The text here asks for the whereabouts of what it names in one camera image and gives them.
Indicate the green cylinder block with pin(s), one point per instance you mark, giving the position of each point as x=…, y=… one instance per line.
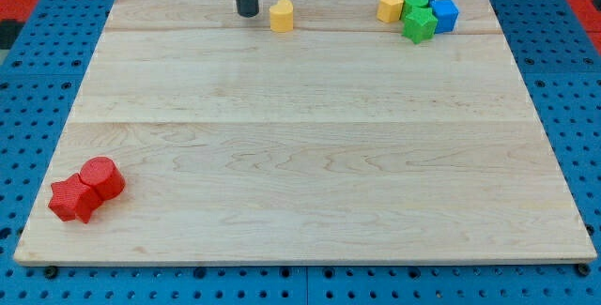
x=410, y=5

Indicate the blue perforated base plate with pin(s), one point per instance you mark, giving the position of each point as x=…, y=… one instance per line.
x=47, y=62

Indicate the blue cube block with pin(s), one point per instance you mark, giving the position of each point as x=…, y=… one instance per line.
x=447, y=13

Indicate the light wooden board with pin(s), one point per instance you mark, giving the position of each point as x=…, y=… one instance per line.
x=340, y=143

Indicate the green star block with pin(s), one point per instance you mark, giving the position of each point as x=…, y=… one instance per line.
x=419, y=25

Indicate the red cylinder block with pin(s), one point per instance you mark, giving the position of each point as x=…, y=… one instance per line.
x=103, y=176

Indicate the red star block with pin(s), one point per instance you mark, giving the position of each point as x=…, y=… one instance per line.
x=73, y=200

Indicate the yellow heart block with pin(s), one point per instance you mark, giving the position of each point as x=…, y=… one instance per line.
x=282, y=16

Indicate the yellow hexagon block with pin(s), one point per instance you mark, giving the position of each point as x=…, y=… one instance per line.
x=389, y=11

